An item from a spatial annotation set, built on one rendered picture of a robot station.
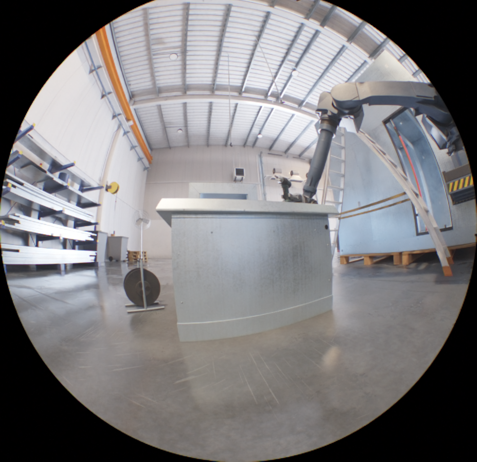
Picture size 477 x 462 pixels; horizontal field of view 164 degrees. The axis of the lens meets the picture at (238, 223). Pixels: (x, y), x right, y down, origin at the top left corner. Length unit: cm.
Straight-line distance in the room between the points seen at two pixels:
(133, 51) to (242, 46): 446
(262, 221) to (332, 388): 74
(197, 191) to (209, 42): 663
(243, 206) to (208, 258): 27
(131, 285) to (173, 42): 797
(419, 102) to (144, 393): 204
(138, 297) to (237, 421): 101
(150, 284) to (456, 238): 310
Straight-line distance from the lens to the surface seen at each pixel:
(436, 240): 182
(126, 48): 865
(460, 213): 252
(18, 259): 324
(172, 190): 1137
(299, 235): 90
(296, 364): 66
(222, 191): 284
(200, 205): 71
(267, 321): 87
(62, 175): 442
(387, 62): 356
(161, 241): 1079
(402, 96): 152
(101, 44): 683
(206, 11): 769
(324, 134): 155
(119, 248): 695
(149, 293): 127
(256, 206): 76
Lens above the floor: 42
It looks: 9 degrees up
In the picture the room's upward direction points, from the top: 3 degrees counter-clockwise
